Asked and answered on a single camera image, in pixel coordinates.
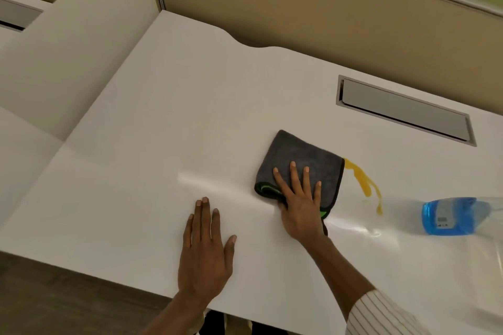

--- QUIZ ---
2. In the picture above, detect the beige desk partition panel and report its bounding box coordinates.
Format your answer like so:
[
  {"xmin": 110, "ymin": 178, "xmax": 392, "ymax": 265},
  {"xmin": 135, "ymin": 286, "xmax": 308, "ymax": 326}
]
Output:
[{"xmin": 152, "ymin": 0, "xmax": 503, "ymax": 115}]

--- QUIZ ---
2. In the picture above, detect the person's right hand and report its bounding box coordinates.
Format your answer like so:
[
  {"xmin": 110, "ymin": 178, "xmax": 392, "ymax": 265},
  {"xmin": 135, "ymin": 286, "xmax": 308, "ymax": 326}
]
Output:
[{"xmin": 272, "ymin": 161, "xmax": 329, "ymax": 247}]

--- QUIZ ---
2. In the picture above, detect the person's left hand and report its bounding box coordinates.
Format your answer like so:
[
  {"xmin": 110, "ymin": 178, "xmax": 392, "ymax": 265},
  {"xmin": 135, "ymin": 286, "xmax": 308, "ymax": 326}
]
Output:
[{"xmin": 178, "ymin": 197, "xmax": 237, "ymax": 301}]

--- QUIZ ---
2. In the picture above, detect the person's left forearm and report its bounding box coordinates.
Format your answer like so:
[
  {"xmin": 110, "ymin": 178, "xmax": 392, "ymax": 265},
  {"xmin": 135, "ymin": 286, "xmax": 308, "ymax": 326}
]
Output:
[{"xmin": 139, "ymin": 291, "xmax": 210, "ymax": 335}]

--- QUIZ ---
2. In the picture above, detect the yellow liquid spill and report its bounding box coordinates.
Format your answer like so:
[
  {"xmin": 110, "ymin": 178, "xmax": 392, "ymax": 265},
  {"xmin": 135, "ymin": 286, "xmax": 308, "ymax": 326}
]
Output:
[{"xmin": 343, "ymin": 158, "xmax": 384, "ymax": 216}]

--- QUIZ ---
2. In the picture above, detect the clear spray bottle blue liquid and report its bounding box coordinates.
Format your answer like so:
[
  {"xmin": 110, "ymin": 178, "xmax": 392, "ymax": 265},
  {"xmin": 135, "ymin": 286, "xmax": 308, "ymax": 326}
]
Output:
[{"xmin": 421, "ymin": 196, "xmax": 503, "ymax": 238}]

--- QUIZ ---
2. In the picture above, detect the person's right forearm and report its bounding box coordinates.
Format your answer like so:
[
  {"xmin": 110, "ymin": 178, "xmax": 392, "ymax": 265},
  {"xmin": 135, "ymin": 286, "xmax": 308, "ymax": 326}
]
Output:
[{"xmin": 308, "ymin": 234, "xmax": 433, "ymax": 335}]

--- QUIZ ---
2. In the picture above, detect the grey microfiber cloth green edge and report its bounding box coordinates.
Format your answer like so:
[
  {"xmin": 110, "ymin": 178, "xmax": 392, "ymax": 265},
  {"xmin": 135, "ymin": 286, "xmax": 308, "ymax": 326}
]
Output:
[{"xmin": 254, "ymin": 129, "xmax": 346, "ymax": 236}]

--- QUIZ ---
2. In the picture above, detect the white desk side panel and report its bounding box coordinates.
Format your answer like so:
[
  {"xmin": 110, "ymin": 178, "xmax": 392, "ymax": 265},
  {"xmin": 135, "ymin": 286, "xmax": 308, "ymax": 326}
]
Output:
[{"xmin": 0, "ymin": 0, "xmax": 161, "ymax": 141}]

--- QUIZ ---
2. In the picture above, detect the silver desk cable lid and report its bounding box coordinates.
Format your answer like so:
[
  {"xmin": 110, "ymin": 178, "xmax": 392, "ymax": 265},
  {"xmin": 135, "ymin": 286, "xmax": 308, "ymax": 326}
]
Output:
[
  {"xmin": 336, "ymin": 75, "xmax": 477, "ymax": 147},
  {"xmin": 0, "ymin": 0, "xmax": 43, "ymax": 32}
]

